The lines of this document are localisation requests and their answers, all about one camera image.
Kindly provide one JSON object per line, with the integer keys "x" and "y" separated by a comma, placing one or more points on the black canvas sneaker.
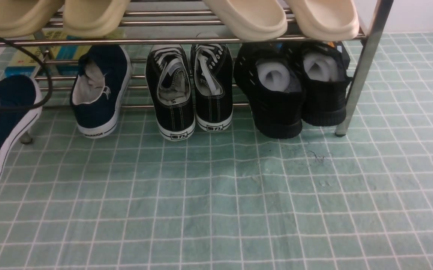
{"x": 212, "y": 69}
{"x": 167, "y": 78}

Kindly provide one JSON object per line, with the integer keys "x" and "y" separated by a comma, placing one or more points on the left black canvas sneaker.
{"x": 167, "y": 78}

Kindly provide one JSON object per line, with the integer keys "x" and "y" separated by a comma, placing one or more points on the left olive green slipper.
{"x": 20, "y": 18}

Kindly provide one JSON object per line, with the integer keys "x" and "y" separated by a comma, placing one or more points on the right olive green slipper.
{"x": 93, "y": 18}

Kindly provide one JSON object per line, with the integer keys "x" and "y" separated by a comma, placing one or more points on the cream slipper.
{"x": 326, "y": 20}
{"x": 251, "y": 20}

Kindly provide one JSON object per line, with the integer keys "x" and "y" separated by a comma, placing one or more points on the silver metal shoe rack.
{"x": 369, "y": 38}

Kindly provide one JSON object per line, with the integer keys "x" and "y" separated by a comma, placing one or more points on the right black canvas sneaker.
{"x": 212, "y": 69}

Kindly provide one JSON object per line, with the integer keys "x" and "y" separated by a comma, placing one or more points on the left cream slipper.
{"x": 251, "y": 20}

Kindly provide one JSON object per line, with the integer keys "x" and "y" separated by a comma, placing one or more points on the navy slip-on shoe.
{"x": 104, "y": 73}
{"x": 16, "y": 91}

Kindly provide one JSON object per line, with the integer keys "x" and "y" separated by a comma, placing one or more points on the black knit shoe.
{"x": 273, "y": 89}
{"x": 323, "y": 72}

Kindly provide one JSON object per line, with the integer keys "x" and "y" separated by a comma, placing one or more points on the olive green slipper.
{"x": 20, "y": 18}
{"x": 93, "y": 18}

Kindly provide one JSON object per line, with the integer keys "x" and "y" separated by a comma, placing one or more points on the right cream slipper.
{"x": 326, "y": 20}

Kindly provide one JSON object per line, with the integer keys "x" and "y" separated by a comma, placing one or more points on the left black knit shoe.
{"x": 273, "y": 89}

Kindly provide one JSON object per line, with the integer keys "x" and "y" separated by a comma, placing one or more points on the blue yellow book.
{"x": 21, "y": 64}

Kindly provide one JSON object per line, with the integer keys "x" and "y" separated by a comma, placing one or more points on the yellow green book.
{"x": 71, "y": 52}

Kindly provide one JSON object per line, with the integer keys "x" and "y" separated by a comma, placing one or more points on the right black knit shoe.
{"x": 323, "y": 72}

